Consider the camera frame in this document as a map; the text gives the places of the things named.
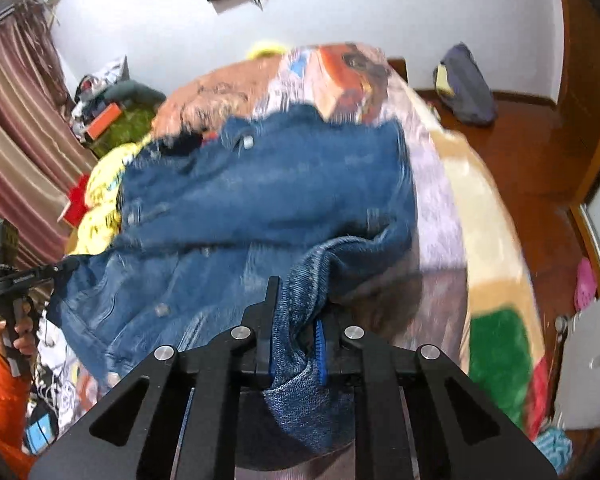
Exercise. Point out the yellow cartoon garment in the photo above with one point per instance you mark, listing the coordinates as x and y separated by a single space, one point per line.
102 185

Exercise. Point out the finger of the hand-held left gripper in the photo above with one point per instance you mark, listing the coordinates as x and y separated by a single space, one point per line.
67 271

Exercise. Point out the person's left hand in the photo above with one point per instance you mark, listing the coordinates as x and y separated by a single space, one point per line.
22 332

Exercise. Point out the printed magazines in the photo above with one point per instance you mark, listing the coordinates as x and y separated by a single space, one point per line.
40 425

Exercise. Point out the white cabinet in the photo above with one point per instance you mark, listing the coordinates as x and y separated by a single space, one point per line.
590 360

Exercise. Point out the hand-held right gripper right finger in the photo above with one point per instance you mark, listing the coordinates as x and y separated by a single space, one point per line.
320 355

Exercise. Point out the navy polka dot cloth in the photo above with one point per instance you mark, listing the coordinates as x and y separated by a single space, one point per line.
182 145

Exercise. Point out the brown wooden door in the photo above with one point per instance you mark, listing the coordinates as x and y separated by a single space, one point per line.
587 85

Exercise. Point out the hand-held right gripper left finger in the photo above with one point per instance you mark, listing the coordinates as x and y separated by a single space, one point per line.
262 332

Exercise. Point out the striped brown curtain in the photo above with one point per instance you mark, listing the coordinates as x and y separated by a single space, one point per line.
15 110

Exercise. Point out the pile of mixed clothes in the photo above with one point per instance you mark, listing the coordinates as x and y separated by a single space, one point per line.
95 87

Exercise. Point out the teal cloth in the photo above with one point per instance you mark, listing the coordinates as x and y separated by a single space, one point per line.
555 450

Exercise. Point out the dark grey backpack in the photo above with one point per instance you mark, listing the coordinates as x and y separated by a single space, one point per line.
467 87

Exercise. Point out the orange box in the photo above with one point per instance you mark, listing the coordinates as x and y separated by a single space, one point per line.
102 122

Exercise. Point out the grey garment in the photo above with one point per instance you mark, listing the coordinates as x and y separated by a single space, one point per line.
135 91

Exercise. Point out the red plush garment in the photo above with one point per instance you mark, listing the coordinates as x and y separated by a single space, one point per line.
75 200

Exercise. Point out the blue denim jacket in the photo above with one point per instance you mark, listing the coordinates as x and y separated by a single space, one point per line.
280 185

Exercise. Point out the person's left forearm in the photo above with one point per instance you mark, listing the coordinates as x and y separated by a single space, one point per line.
5 400

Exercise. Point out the pink slipper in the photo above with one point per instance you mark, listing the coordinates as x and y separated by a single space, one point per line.
585 282

